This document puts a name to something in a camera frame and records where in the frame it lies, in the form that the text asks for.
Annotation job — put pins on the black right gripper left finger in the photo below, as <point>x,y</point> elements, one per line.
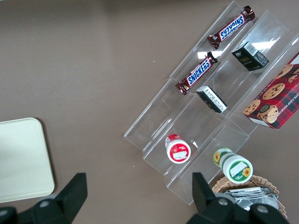
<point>70,198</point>

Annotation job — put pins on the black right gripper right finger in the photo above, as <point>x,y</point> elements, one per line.
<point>205,205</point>

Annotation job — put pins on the oval tan wicker basket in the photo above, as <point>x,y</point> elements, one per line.
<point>264,183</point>

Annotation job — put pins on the beige plastic tray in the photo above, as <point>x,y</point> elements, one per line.
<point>21,158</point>

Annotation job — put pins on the stacked aluminium foil containers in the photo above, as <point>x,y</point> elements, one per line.
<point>250,196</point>

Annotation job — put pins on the green lid yogurt cup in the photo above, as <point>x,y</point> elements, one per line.
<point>236,166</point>

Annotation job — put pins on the red lid yogurt cup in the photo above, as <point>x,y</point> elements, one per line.
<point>178,152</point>

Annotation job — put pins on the clear acrylic step shelf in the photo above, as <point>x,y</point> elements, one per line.
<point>163,130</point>

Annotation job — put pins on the small black box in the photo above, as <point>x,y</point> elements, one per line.
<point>211,100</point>
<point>250,57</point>

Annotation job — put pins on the red tartan cookie box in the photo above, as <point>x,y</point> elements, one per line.
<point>275,98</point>

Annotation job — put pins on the Snickers chocolate bar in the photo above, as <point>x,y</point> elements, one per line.
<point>231,27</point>
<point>196,73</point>

